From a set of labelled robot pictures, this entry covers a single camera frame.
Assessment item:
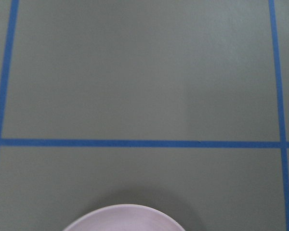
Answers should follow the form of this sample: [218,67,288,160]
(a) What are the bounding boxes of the pink plate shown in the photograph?
[65,204,184,231]

